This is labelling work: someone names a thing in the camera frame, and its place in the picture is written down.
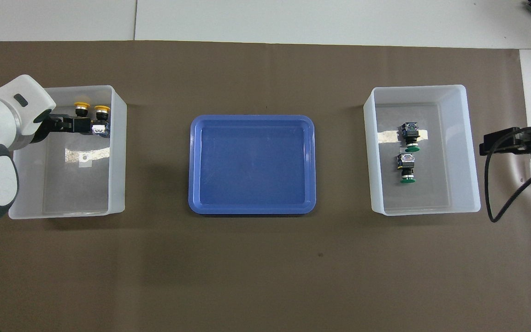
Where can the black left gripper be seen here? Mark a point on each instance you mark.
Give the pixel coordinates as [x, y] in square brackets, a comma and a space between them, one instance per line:
[51, 127]

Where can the small white paper tag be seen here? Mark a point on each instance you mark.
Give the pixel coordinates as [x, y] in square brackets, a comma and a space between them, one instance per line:
[85, 161]

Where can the brown paper table mat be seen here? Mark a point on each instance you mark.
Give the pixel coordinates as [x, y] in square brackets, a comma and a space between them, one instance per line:
[265, 258]

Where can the blue plastic tray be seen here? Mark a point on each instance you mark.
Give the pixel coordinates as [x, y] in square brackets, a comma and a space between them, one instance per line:
[251, 166]

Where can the white translucent plastic box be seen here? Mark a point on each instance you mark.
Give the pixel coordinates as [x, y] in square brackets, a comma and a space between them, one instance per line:
[431, 198]
[62, 193]

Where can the yellow push button switch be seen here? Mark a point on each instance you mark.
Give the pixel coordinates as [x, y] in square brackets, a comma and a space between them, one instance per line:
[81, 105]
[102, 110]

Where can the green push button switch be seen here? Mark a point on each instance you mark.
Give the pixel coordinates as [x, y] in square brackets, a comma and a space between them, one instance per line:
[410, 133]
[406, 166]

